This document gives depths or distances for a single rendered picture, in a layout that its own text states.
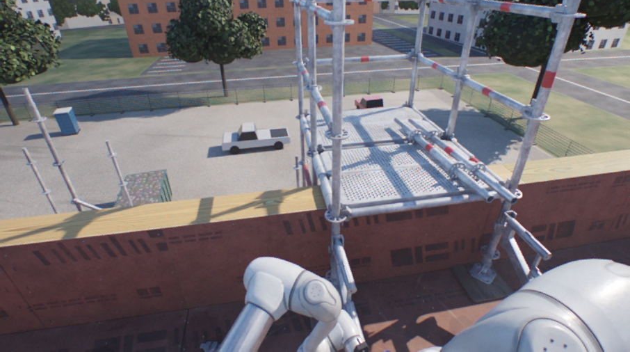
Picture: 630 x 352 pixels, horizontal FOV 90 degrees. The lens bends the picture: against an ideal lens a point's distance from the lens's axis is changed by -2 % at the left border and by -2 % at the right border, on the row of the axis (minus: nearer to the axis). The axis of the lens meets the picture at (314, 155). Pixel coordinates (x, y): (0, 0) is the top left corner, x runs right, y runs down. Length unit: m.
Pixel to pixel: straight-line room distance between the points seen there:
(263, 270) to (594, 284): 0.84
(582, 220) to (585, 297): 2.60
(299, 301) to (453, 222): 1.51
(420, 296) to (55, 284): 2.25
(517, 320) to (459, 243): 2.10
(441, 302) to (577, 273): 1.93
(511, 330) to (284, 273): 0.76
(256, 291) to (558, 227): 2.41
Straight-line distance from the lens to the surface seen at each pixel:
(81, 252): 2.24
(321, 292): 1.02
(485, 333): 0.47
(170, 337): 2.40
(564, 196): 2.81
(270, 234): 1.98
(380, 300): 2.38
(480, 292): 2.59
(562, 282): 0.55
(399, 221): 2.15
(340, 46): 1.40
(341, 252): 1.82
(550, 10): 2.02
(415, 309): 2.39
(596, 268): 0.60
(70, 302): 2.58
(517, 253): 2.34
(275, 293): 1.07
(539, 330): 0.44
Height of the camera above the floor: 1.89
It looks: 29 degrees down
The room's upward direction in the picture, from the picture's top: 1 degrees counter-clockwise
